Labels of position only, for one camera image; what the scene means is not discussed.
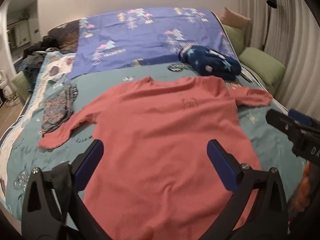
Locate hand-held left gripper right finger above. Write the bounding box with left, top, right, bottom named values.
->
left=200, top=139, right=289, bottom=240

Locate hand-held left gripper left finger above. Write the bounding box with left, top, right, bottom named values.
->
left=21, top=139, right=110, bottom=240

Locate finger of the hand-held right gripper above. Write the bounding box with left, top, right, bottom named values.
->
left=266, top=110, right=320, bottom=140
left=289, top=109, right=313, bottom=127

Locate pink shirt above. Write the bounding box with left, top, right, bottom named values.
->
left=39, top=76, right=273, bottom=240

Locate pile of dark clothes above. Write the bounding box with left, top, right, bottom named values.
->
left=15, top=36, right=60, bottom=93

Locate person's right hand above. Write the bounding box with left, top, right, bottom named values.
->
left=287, top=164, right=311, bottom=228

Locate teal printed bed sheet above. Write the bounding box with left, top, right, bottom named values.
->
left=0, top=62, right=308, bottom=220

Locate large green cushion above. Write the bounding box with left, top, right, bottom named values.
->
left=240, top=47, right=285, bottom=85

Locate floral patterned cloth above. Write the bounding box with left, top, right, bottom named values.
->
left=40, top=85, right=79, bottom=138

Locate white curtain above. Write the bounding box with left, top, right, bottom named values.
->
left=237, top=0, right=320, bottom=115

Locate navy star blanket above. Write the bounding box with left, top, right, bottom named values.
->
left=178, top=45, right=242, bottom=82

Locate green pillow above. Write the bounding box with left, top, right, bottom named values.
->
left=222, top=25, right=247, bottom=55

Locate white printed quilt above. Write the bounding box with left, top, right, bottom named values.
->
left=0, top=51, right=77, bottom=205

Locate small green cushion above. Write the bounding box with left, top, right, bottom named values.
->
left=12, top=70, right=32, bottom=105

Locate beige pillow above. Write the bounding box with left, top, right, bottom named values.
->
left=221, top=7, right=251, bottom=29

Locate white figurine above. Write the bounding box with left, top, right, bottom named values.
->
left=0, top=70, right=13, bottom=105

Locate black floor lamp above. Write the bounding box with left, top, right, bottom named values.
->
left=261, top=0, right=278, bottom=50

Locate brown blanket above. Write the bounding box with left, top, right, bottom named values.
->
left=47, top=20, right=82, bottom=54

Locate purple printed sheet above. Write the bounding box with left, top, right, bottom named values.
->
left=71, top=6, right=235, bottom=80

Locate white cabinet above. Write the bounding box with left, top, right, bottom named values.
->
left=6, top=17, right=39, bottom=49

